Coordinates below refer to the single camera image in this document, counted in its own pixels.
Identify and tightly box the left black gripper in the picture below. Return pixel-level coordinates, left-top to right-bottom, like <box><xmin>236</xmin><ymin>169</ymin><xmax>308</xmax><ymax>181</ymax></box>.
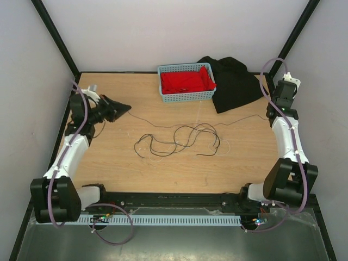
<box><xmin>88</xmin><ymin>94</ymin><xmax>131</xmax><ymax>125</ymax></box>

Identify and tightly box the white thin wire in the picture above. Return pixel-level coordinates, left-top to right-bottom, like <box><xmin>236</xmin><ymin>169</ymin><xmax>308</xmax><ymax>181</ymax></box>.
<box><xmin>135</xmin><ymin>127</ymin><xmax>232</xmax><ymax>163</ymax></box>

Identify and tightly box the grey wire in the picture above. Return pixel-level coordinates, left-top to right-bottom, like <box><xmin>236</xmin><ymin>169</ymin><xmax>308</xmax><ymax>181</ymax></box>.
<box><xmin>133</xmin><ymin>125</ymin><xmax>218</xmax><ymax>159</ymax></box>

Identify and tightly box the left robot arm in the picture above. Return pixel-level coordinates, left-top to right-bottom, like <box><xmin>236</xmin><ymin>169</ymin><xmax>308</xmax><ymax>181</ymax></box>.
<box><xmin>30</xmin><ymin>90</ymin><xmax>132</xmax><ymax>223</ymax></box>

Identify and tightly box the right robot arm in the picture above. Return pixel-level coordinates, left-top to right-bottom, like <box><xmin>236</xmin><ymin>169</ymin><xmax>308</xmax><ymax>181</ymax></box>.
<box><xmin>238</xmin><ymin>73</ymin><xmax>319</xmax><ymax>212</ymax></box>

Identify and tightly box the black cloth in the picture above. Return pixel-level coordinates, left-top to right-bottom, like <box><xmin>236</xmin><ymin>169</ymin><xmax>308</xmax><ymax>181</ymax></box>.
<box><xmin>198</xmin><ymin>56</ymin><xmax>264</xmax><ymax>114</ymax></box>

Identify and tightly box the red cloth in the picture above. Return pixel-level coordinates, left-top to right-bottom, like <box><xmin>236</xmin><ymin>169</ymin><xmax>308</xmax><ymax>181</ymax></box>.
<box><xmin>160</xmin><ymin>67</ymin><xmax>216</xmax><ymax>95</ymax></box>

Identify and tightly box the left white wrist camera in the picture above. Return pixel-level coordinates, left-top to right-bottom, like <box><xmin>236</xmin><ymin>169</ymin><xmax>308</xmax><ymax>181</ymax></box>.
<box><xmin>82</xmin><ymin>84</ymin><xmax>100</xmax><ymax>104</ymax></box>

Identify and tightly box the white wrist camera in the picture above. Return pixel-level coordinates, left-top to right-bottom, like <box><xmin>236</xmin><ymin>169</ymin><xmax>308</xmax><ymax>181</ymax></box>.
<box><xmin>283</xmin><ymin>72</ymin><xmax>301</xmax><ymax>99</ymax></box>
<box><xmin>82</xmin><ymin>84</ymin><xmax>100</xmax><ymax>104</ymax></box>

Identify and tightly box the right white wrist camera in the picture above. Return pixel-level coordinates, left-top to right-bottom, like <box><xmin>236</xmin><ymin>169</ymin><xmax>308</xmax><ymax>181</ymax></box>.
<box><xmin>283</xmin><ymin>72</ymin><xmax>301</xmax><ymax>99</ymax></box>

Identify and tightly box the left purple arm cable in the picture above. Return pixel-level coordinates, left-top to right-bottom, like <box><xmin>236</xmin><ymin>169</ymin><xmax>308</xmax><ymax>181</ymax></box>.
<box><xmin>47</xmin><ymin>80</ymin><xmax>134</xmax><ymax>246</ymax></box>

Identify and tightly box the black metal frame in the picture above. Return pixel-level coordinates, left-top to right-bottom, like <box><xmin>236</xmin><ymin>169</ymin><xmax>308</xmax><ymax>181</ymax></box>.
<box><xmin>9</xmin><ymin>1</ymin><xmax>337</xmax><ymax>260</ymax></box>

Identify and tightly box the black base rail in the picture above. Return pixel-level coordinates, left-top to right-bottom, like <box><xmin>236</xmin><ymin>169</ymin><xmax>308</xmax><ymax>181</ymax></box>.
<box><xmin>29</xmin><ymin>191</ymin><xmax>319</xmax><ymax>213</ymax></box>

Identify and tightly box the grey slotted cable duct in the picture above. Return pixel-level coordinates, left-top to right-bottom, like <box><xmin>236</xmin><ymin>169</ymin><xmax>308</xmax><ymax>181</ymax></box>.
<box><xmin>71</xmin><ymin>215</ymin><xmax>241</xmax><ymax>227</ymax></box>

